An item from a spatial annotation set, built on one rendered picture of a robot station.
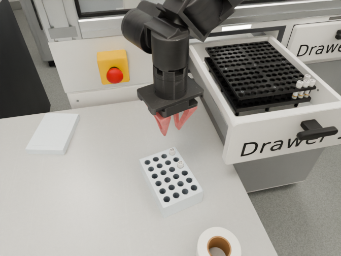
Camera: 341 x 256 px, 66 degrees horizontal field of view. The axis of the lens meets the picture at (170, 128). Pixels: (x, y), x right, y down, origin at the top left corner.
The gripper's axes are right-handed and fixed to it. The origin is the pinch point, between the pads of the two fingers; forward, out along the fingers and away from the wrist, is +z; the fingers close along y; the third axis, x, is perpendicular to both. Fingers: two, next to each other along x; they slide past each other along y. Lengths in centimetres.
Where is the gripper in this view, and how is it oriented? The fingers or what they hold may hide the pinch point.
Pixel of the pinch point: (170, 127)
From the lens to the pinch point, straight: 51.7
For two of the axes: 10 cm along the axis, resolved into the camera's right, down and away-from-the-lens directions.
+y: -8.7, 3.5, -3.6
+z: 0.0, 7.2, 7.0
